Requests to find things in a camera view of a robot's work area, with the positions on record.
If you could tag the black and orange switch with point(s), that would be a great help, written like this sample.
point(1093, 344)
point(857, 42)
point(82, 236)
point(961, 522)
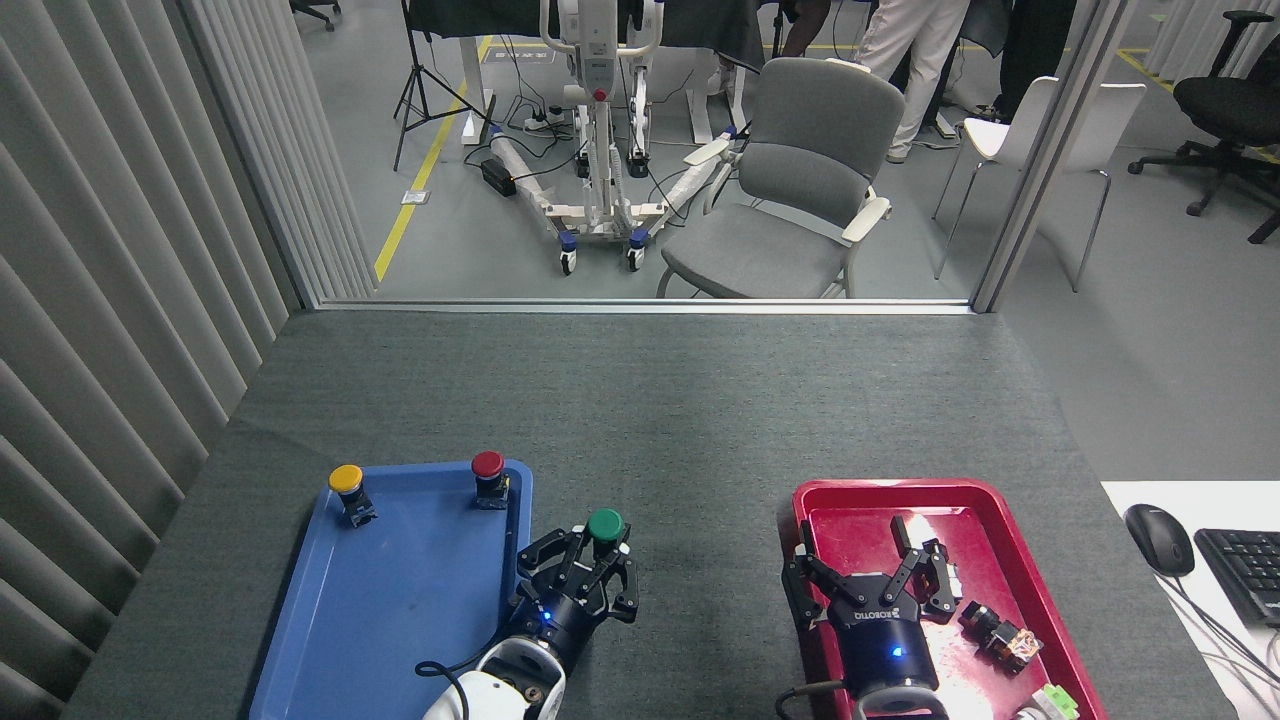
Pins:
point(1000, 635)

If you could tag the yellow push button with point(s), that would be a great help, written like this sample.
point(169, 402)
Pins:
point(346, 479)

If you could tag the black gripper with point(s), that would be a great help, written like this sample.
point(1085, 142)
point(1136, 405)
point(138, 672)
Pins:
point(885, 650)
point(555, 620)

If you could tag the black and white switch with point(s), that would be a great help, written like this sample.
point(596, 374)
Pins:
point(955, 578)

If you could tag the silver floor socket plate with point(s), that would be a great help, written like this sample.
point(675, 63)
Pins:
point(415, 197)

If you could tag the black office chair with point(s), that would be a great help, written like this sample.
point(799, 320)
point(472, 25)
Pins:
point(1225, 105)

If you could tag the desk with black cloth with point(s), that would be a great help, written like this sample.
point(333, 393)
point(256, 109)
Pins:
point(700, 25)

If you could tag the black keyboard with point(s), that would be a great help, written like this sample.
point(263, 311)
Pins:
point(1245, 570)

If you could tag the green push button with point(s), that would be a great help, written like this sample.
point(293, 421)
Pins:
point(605, 524)

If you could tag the person in pale trousers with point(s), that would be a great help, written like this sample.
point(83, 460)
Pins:
point(920, 60)

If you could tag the white desk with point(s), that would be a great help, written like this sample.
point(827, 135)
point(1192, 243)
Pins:
point(1215, 640)

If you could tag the silver post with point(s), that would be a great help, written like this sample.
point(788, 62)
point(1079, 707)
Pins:
point(1050, 150)

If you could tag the red plastic tray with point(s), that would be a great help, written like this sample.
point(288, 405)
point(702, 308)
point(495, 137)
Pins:
point(985, 540)

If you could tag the black tripod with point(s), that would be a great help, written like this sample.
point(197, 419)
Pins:
point(420, 90)

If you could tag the white plastic chair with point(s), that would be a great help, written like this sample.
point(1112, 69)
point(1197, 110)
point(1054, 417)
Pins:
point(1010, 125)

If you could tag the grey padded armchair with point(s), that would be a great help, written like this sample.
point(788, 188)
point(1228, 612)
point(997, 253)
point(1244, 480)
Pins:
point(800, 180)

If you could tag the white and green switch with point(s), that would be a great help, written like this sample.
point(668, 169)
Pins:
point(1050, 703)

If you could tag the silver frame rail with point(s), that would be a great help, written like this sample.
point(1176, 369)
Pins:
point(640, 306)

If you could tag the black power adapter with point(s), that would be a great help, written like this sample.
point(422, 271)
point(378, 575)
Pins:
point(497, 177)

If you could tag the person in dark trousers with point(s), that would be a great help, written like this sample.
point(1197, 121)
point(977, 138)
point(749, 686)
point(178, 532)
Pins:
point(1030, 50)

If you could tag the white power strip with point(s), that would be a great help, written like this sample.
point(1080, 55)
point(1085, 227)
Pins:
point(542, 120)

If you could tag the white wheeled stand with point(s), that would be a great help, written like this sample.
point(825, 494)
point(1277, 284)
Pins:
point(600, 120)

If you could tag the blue plastic tray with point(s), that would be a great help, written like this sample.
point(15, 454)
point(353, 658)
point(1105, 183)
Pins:
point(400, 600)

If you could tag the red push button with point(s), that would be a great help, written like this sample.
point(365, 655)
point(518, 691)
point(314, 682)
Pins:
point(488, 465)

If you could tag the black computer mouse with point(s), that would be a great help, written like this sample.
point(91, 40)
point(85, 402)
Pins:
point(1160, 540)

